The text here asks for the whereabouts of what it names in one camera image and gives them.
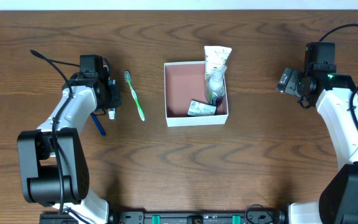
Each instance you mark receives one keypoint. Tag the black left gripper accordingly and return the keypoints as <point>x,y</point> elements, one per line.
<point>114,96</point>

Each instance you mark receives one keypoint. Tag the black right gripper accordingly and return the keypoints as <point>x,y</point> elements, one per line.
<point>291,83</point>

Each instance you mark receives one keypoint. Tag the green white toothbrush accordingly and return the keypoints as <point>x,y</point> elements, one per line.
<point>127,77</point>

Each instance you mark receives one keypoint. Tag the green white toothpaste tube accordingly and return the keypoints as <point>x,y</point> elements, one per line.
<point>112,110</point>

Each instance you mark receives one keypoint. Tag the blue disposable razor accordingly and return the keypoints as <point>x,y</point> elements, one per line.
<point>98,124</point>

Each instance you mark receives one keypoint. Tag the white box with pink interior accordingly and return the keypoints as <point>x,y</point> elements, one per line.
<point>184,82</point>

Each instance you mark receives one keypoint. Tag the clear pump bottle green label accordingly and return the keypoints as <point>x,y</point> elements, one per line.
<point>215,89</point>

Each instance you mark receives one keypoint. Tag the white lotion tube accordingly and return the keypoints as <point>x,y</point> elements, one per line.
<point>215,58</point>

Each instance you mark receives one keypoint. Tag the green white soap package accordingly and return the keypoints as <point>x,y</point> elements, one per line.
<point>201,109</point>

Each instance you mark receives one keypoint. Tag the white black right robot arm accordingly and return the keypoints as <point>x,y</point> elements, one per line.
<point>332,94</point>

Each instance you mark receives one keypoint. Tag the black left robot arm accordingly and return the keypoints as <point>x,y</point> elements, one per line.
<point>53,168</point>

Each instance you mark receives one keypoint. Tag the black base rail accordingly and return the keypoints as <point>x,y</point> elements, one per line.
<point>257,216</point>

